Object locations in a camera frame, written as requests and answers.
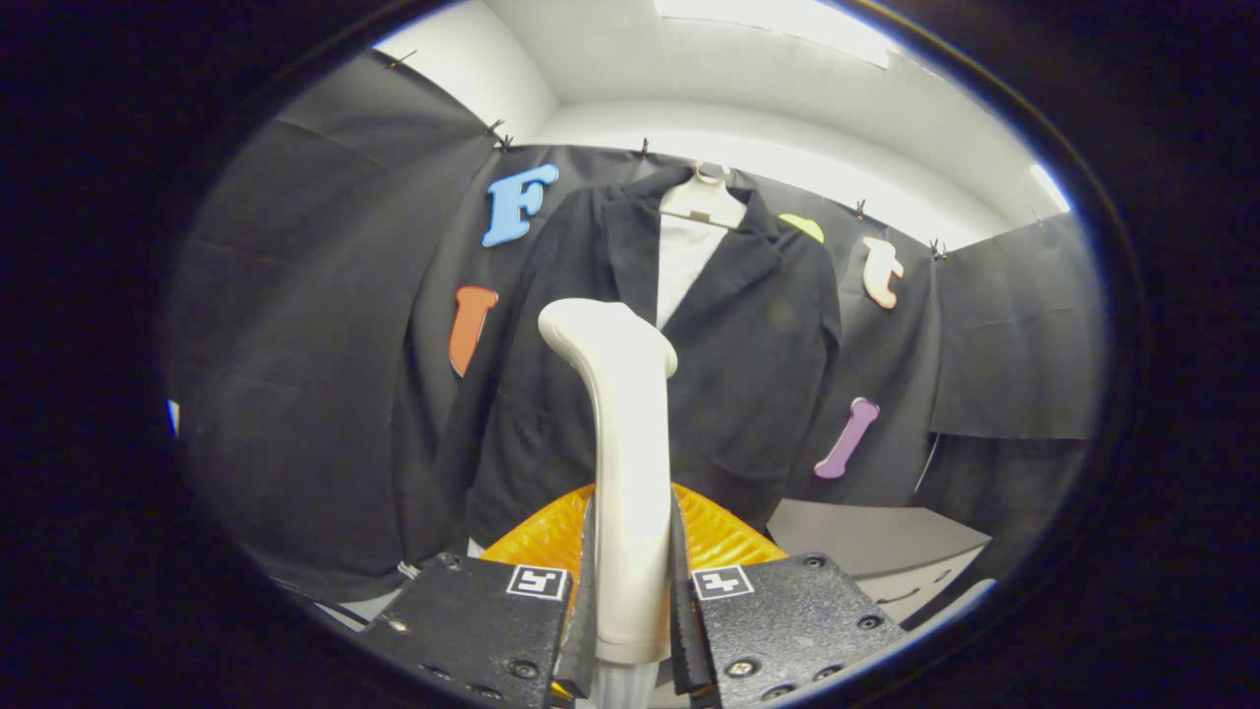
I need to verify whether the black suit jacket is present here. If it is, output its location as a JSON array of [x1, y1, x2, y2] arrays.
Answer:
[[433, 162, 844, 552]]

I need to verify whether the black backdrop cloth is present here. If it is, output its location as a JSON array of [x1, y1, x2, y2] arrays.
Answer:
[[167, 49, 1103, 607]]

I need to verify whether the white shirt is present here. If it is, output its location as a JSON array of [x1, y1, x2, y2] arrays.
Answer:
[[655, 212, 729, 331]]

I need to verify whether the white garment steamer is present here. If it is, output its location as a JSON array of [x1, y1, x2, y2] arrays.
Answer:
[[537, 298, 680, 709]]

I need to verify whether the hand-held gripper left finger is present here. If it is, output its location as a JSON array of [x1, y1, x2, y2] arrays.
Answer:
[[359, 484, 598, 709]]

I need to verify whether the white plastic hanger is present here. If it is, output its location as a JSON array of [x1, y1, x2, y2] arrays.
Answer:
[[658, 162, 749, 232]]

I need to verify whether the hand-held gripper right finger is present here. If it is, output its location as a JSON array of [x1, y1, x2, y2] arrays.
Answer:
[[671, 483, 909, 709]]

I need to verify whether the beige cabinet with grey top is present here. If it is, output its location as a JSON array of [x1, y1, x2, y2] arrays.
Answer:
[[766, 497, 993, 627]]

